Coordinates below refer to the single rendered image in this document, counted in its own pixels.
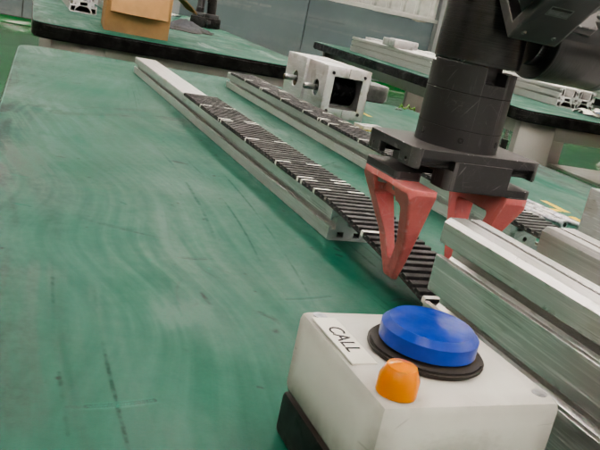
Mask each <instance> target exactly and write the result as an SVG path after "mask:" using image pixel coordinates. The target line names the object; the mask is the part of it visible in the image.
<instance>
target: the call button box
mask: <svg viewBox="0 0 600 450"><path fill-rule="evenodd" d="M382 315H383V314H359V313H329V312H307V313H304V314H303V315H302V317H301V319H300V323H299V327H298V331H297V336H296V343H295V347H294V352H293V356H292V360H291V364H290V369H289V373H288V377H287V388H288V390H289V391H287V392H285V393H284V395H283V397H282V402H281V406H280V410H279V417H278V422H277V431H278V433H279V435H280V436H281V438H282V440H283V441H284V443H285V445H286V446H287V449H288V450H545V449H546V444H547V441H548V439H549V436H550V433H551V430H552V427H553V425H554V419H555V416H556V414H557V411H558V404H557V403H556V401H555V400H554V399H553V398H552V397H551V396H550V395H548V394H547V393H546V392H545V391H544V390H543V389H541V388H540V387H539V386H537V385H536V384H535V383H534V382H532V381H531V380H530V379H528V378H527V377H526V376H525V375H523V374H522V373H521V372H520V371H518V370H517V369H516V368H514V367H513V366H512V365H511V364H509V363H508V362H507V361H506V360H505V359H504V358H503V357H501V356H500V355H499V354H497V353H496V352H495V351H494V350H492V349H491V348H490V347H489V346H487V345H486V344H485V343H483V342H482V341H481V340H480V339H479V348H478V352H477V354H476V358H475V360H474V361H473V362H472V363H470V364H468V365H464V366H458V367H447V366H439V365H434V364H429V363H425V362H420V361H417V360H414V359H413V358H410V357H408V356H405V355H403V354H400V353H398V352H397V351H396V350H394V349H392V348H391V347H390V346H388V345H387V344H386V343H384V341H383V340H382V339H381V338H380V336H379V325H380V322H381V318H382ZM392 358H399V359H404V360H406V361H408V362H411V363H413V364H414V365H416V367H417V368H418V372H419V376H420V381H421V383H420V386H419V390H418V394H417V396H416V400H414V401H413V402H411V403H398V402H394V401H391V400H388V399H386V398H385V397H383V396H381V395H380V394H379V393H378V392H377V391H376V388H375V386H376V382H377V378H378V375H379V370H380V369H381V368H382V367H383V365H384V364H385V363H386V362H387V361H388V360H389V359H392Z"/></svg>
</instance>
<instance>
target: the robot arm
mask: <svg viewBox="0 0 600 450"><path fill-rule="evenodd" d="M435 55H436V56H435V57H437V59H436V58H434V59H433V61H432V64H431V68H430V72H429V79H428V83H427V86H426V90H425V94H424V97H423V101H422V105H421V112H420V116H419V119H418V123H417V127H416V130H415V132H414V131H408V130H400V129H389V128H382V127H375V126H373V127H372V129H371V136H370V140H369V146H371V147H373V148H375V149H377V150H379V151H385V149H392V150H394V151H393V154H392V157H391V156H384V155H376V154H368V158H367V162H366V166H365V170H364V174H365V177H366V180H367V184H368V188H369V191H370V195H371V201H372V204H373V208H374V212H375V214H376V218H377V222H378V225H379V238H380V247H381V256H382V265H383V271H384V273H385V274H386V275H388V276H389V277H390V278H391V279H397V277H398V275H399V273H400V272H401V270H402V269H403V267H404V264H405V262H406V260H407V258H408V256H409V254H410V252H411V251H412V249H413V246H414V244H415V242H416V240H417V237H418V236H419V234H420V232H421V229H422V227H423V225H424V223H425V221H426V220H427V218H428V215H429V212H430V210H431V208H432V206H433V204H434V203H435V201H436V198H437V194H438V193H437V192H436V191H434V190H432V189H430V188H428V187H426V186H424V185H422V184H421V183H420V178H421V172H422V173H430V174H432V175H431V179H430V183H431V184H433V185H434V186H436V187H438V188H441V189H443V190H446V191H449V199H448V210H447V219H449V218H450V217H453V218H462V219H467V220H468V218H469V215H470V212H471V208H472V205H473V204H475V205H477V206H479V207H481V208H483V209H484V210H486V216H485V218H484V219H483V221H484V222H485V223H486V224H488V225H490V226H492V227H493V228H495V229H498V230H500V231H501V232H502V231H503V230H504V229H505V228H506V227H507V226H508V225H509V224H510V223H511V222H512V221H513V220H514V219H515V218H516V217H517V216H518V215H520V214H521V213H522V212H523V211H524V208H525V205H526V202H527V199H528V195H529V191H528V190H526V189H523V188H521V187H518V186H516V185H514V184H512V183H510V179H511V177H516V178H523V179H525V180H528V181H530V182H533V181H534V179H535V177H536V173H537V170H538V165H539V163H538V162H535V161H533V160H530V159H529V158H526V157H524V156H521V155H519V154H516V153H513V152H511V151H508V150H506V149H503V148H502V147H499V142H500V139H501V136H502V132H503V129H504V124H505V120H506V116H507V113H508V110H509V106H510V103H511V100H512V97H513V91H514V88H515V84H516V80H517V78H518V77H517V76H513V75H512V74H509V73H505V72H503V70H507V71H515V72H516V74H517V75H519V76H520V77H522V78H524V79H532V80H536V81H541V82H546V83H551V84H555V85H560V86H566V87H570V88H578V89H584V90H588V91H598V90H600V0H447V2H446V8H445V13H444V17H443V20H442V24H441V28H440V31H439V35H438V39H437V46H436V50H435ZM394 196H395V198H396V201H397V202H398V203H399V205H400V215H399V223H398V231H397V239H396V244H395V232H394Z"/></svg>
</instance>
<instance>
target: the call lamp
mask: <svg viewBox="0 0 600 450"><path fill-rule="evenodd" d="M420 383H421V381H420V376H419V372H418V368H417V367H416V365H414V364H413V363H411V362H408V361H406V360H404V359H399V358H392V359H389V360H388V361H387V362H386V363H385V364H384V365H383V367H382V368H381V369H380V370H379V375H378V378H377V382H376V386H375V388H376V391H377V392H378V393H379V394H380V395H381V396H383V397H385V398H386V399H388V400H391V401H394V402H398V403H411V402H413V401H414V400H416V396H417V394H418V390H419V386H420Z"/></svg>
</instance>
